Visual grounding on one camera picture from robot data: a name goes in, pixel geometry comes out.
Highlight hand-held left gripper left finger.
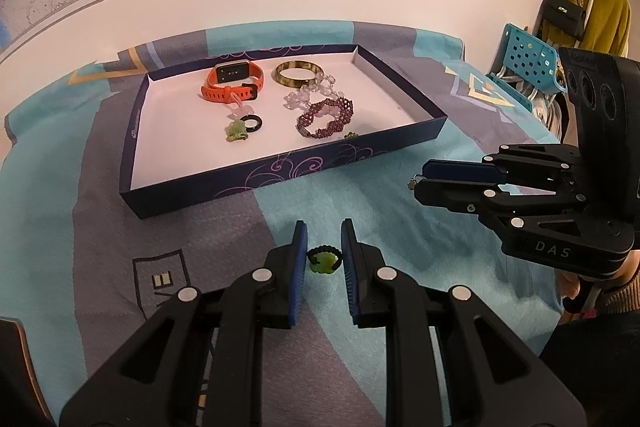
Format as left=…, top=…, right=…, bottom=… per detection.
left=59, top=220, right=308, bottom=427

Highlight person's right forearm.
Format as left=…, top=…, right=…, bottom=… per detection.
left=594, top=251, right=640, bottom=324

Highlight clear crystal bead bracelet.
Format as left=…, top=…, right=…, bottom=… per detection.
left=283, top=74, right=349, bottom=112

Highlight black handbag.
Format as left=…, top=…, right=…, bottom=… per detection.
left=540, top=0, right=588, bottom=42

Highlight green jade pendant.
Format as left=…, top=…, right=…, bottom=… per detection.
left=224, top=119, right=251, bottom=143

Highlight yellow garment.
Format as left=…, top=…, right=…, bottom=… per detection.
left=549, top=0, right=633, bottom=58

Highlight green ring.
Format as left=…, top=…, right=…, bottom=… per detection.
left=305, top=246, right=344, bottom=276

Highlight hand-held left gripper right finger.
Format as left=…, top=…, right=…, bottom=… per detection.
left=340, top=218, right=587, bottom=427

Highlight dark board with wooden edge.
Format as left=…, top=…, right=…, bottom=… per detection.
left=0, top=317, right=57, bottom=427

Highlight teal and grey printed blanket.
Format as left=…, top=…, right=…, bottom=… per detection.
left=0, top=19, right=568, bottom=427

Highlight blue perforated plastic chair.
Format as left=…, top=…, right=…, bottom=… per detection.
left=487, top=23, right=569, bottom=114

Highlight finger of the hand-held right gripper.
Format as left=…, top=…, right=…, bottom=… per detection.
left=421, top=143, right=587, bottom=188
left=412, top=179, right=588, bottom=234

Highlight purple beaded bracelet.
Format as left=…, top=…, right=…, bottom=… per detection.
left=295, top=97, right=355, bottom=140

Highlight white cables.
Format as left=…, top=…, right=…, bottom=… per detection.
left=527, top=89, right=568, bottom=145

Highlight orange smartwatch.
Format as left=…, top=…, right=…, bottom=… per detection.
left=200, top=60, right=266, bottom=104

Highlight dark clothing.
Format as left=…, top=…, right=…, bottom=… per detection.
left=539, top=311, right=640, bottom=427

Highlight person's right hand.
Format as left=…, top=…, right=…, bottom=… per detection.
left=556, top=268, right=585, bottom=310

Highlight tortoiseshell bangle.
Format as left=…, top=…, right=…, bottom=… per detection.
left=272, top=61, right=327, bottom=89

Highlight navy box with white inside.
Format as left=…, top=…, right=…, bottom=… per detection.
left=119, top=44, right=448, bottom=220

